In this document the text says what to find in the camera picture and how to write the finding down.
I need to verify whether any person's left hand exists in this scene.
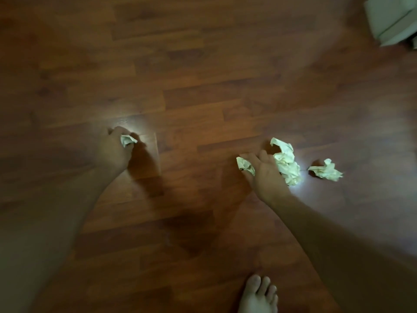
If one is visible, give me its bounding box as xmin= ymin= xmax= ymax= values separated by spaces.
xmin=96 ymin=126 xmax=139 ymax=176

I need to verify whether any person's right hand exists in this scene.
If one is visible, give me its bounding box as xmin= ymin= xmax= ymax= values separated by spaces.
xmin=239 ymin=150 xmax=291 ymax=206

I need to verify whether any white paper scrap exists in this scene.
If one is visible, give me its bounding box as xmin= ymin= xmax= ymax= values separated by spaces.
xmin=236 ymin=156 xmax=256 ymax=176

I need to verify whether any person's left forearm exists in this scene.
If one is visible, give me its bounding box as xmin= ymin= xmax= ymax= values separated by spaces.
xmin=0 ymin=166 xmax=113 ymax=313

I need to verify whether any person's right forearm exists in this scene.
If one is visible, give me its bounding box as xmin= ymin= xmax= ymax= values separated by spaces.
xmin=270 ymin=193 xmax=417 ymax=313

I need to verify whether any large crumpled white paper wad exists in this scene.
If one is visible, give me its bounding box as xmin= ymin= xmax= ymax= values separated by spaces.
xmin=269 ymin=137 xmax=302 ymax=187

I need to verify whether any person's bare foot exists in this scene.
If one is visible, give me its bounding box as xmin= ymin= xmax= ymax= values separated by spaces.
xmin=237 ymin=274 xmax=279 ymax=313

